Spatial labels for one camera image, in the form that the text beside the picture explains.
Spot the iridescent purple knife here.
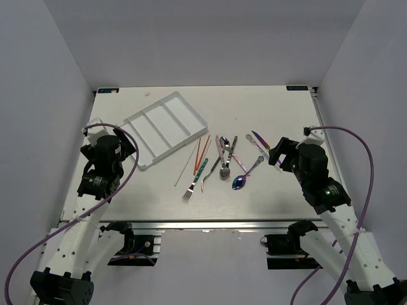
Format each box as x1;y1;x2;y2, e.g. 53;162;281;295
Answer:
251;130;271;152

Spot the iridescent ornate spoon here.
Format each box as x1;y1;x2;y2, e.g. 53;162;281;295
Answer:
231;156;265;190

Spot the marbled handle spoon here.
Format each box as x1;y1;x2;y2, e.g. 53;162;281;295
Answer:
219;136;238;180

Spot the pink handled spoon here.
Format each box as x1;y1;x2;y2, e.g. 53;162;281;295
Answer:
216;135;248;178

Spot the dark handled fork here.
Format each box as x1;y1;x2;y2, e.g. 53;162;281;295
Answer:
220;137;231;168

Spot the green handled fork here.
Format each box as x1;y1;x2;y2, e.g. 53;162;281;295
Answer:
182;158;209;201

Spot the pink handled fork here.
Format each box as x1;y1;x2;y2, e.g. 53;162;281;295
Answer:
201;156;221;192

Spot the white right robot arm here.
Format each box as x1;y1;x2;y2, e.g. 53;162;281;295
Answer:
269;137;406;304

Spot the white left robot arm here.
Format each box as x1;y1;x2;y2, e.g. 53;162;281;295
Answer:
30;126;139;304

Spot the left blue table label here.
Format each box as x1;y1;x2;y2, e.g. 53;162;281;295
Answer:
97;88;120;94

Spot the blue table label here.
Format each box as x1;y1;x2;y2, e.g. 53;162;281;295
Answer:
97;88;120;94
286;85;309;91

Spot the orange chopstick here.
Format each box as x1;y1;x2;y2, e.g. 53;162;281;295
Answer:
195;135;210;170
193;138;201;176

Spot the white divided cutlery tray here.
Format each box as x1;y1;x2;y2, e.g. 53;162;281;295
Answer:
121;91;208;171

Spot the right blue table label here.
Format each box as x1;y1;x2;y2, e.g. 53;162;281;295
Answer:
286;85;309;91

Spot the white chopstick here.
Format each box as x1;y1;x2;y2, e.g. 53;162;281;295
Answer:
173;143;199;187

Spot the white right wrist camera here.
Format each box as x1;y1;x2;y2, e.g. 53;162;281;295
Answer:
301;126;325;146

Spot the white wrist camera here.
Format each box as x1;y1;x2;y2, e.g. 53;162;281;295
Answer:
301;126;325;146
82;118;109;146

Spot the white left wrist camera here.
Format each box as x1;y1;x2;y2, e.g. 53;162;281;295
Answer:
82;118;109;146

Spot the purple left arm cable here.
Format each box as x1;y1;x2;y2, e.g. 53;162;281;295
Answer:
5;124;140;305

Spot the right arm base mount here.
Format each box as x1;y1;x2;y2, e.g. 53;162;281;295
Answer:
259;234;319;270

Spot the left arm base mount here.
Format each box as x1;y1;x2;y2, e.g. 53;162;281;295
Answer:
99;222;161;266

